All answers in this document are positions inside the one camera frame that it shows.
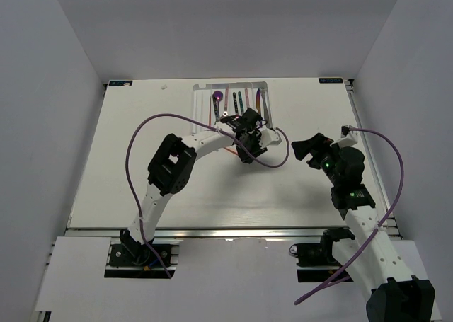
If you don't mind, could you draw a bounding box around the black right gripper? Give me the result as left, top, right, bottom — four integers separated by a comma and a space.
291, 133, 345, 187

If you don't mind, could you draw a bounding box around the teal handle fork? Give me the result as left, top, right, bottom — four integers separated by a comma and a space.
238, 91, 244, 113

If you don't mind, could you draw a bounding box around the silver ornate knife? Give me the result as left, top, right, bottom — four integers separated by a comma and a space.
261, 88, 273, 128

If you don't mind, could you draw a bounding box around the orange chopstick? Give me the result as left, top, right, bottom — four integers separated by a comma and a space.
208, 97, 216, 126
224, 148, 239, 156

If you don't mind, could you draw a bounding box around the pink handle spoon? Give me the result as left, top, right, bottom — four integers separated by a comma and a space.
222, 86, 229, 117

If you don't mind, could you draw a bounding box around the black handle fork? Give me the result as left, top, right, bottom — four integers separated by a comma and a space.
232, 92, 239, 115

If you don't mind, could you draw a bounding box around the iridescent rainbow knife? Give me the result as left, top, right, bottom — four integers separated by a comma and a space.
256, 88, 265, 114

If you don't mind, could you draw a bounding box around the pink handle fork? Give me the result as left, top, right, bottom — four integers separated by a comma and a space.
244, 88, 251, 108

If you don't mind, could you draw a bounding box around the iridescent purple spoon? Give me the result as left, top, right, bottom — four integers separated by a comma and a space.
212, 91, 223, 122

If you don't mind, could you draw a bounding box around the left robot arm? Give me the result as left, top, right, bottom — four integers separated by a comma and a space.
120, 108, 270, 265

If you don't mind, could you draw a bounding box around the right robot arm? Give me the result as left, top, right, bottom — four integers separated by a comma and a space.
289, 128, 435, 321

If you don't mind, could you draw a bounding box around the white cutlery tray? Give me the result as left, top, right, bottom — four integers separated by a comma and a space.
192, 81, 271, 128

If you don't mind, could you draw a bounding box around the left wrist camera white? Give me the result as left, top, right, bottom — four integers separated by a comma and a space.
260, 127, 282, 149

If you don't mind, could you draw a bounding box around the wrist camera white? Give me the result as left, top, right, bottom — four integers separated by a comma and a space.
336, 125, 359, 149
260, 127, 282, 149

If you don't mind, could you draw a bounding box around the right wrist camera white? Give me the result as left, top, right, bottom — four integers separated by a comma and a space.
336, 125, 359, 149

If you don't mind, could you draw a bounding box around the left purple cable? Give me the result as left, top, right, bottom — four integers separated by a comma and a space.
125, 113, 292, 279

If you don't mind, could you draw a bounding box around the purple cable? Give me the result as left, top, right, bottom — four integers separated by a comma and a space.
293, 125, 405, 306
125, 113, 292, 279

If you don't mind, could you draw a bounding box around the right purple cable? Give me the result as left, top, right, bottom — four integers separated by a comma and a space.
293, 125, 405, 306

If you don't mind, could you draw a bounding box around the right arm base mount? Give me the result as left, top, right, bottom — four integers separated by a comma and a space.
289, 228, 355, 283

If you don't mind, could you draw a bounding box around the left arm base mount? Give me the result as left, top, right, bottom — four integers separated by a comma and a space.
104, 229, 179, 280

